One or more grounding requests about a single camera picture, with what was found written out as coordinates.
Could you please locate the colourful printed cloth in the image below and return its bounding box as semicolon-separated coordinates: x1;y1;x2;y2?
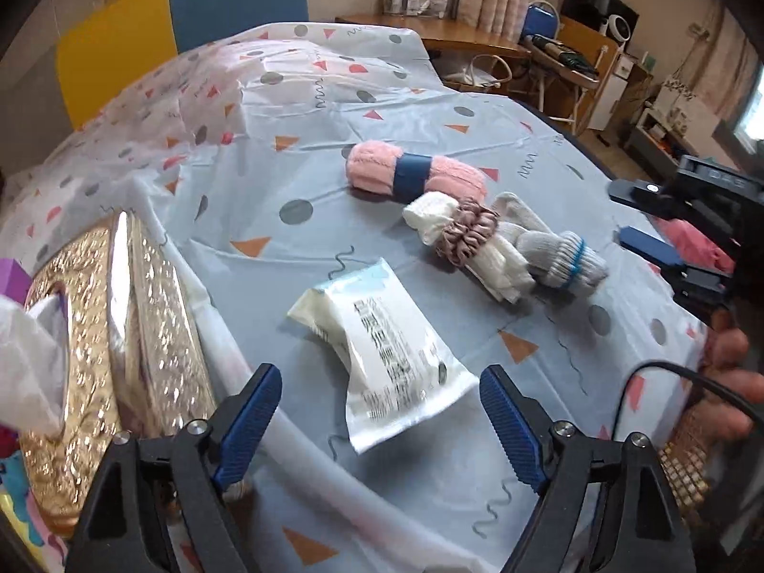
0;430;70;573

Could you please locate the window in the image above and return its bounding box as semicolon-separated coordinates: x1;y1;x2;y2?
733;65;764;145

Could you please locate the black cable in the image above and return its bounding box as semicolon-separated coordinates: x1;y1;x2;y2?
612;361;764;438

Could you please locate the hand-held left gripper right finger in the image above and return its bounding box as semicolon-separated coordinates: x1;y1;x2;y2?
479;364;696;573

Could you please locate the mauve satin scrunchie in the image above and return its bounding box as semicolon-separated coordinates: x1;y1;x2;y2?
437;199;500;267

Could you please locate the blue folding chair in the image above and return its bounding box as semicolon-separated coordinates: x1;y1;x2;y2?
521;2;601;133

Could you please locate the printed plastic bed cover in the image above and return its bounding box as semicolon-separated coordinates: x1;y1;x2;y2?
0;21;717;573

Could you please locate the person's right hand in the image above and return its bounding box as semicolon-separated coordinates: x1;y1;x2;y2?
697;309;764;448

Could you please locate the grey knitted gloves blue band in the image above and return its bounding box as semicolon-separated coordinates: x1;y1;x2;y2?
495;191;610;297

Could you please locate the purple box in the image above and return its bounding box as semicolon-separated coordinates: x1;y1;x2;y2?
0;258;32;300

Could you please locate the gold embossed tissue box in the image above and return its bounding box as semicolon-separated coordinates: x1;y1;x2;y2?
17;211;220;537

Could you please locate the white cabinet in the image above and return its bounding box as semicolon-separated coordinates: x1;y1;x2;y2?
587;53;641;133

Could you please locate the wooden cabinet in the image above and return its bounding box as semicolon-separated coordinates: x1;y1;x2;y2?
560;15;623;132

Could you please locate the white round fan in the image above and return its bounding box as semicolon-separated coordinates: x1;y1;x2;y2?
602;11;640;44

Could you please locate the wooden desk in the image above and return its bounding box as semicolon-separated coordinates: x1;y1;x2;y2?
335;12;532;64

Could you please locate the white socks bundle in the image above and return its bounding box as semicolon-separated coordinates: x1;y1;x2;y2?
402;192;536;306

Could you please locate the pink cloth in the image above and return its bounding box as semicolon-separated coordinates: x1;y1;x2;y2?
657;218;736;274

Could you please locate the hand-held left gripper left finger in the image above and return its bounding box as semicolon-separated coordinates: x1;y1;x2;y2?
64;363;283;573

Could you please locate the low shelf with items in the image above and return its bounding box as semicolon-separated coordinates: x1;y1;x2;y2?
626;88;717;175

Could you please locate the pink towel roll blue band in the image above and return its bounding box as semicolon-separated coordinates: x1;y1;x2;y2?
346;139;489;204

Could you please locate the white wet wipe pack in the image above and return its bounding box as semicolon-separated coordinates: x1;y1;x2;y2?
287;257;479;455

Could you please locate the gold mosaic patterned item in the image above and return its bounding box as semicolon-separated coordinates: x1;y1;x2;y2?
659;412;715;531

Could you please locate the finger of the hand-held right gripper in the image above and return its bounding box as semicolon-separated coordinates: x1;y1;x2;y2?
617;225;732;318
607;178;679;217

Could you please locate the dark folded umbrella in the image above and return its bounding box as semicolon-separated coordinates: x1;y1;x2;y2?
530;35;601;76

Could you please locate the white tissue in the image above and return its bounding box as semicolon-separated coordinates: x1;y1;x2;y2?
0;292;70;434

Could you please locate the white bag with handles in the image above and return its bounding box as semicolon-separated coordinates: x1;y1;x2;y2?
444;53;512;94

